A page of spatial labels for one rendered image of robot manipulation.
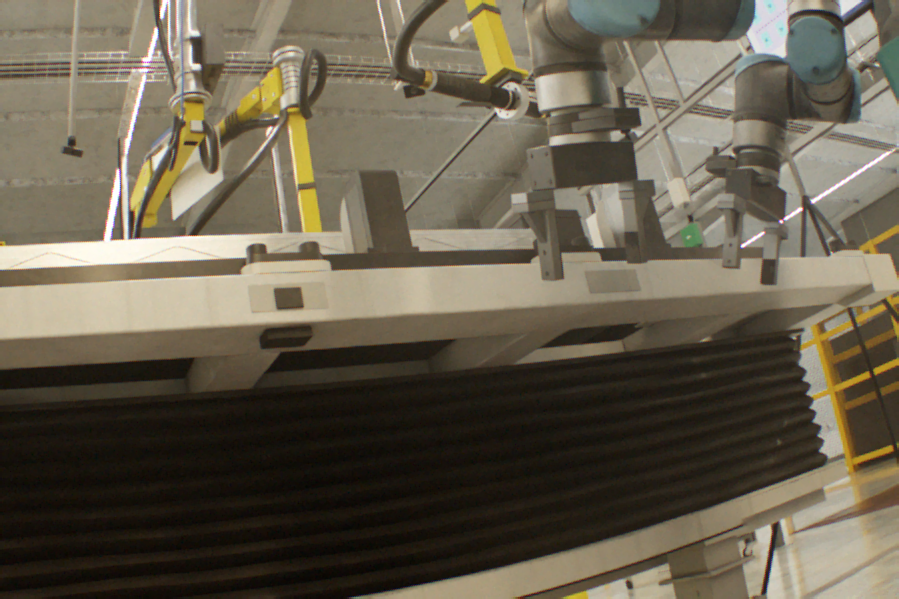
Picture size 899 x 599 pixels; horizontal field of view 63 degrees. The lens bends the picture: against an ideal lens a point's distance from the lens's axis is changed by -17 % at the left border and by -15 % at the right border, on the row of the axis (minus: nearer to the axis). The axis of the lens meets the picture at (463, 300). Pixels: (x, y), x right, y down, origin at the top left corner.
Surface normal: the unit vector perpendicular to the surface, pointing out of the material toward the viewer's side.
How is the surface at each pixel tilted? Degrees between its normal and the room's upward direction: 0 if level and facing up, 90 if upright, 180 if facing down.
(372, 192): 90
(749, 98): 86
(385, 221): 90
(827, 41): 95
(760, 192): 114
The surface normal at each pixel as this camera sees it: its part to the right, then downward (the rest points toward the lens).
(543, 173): -0.85, 0.17
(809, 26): -0.51, -0.06
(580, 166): 0.51, 0.04
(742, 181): -0.72, -0.16
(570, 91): -0.26, 0.15
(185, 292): 0.45, -0.36
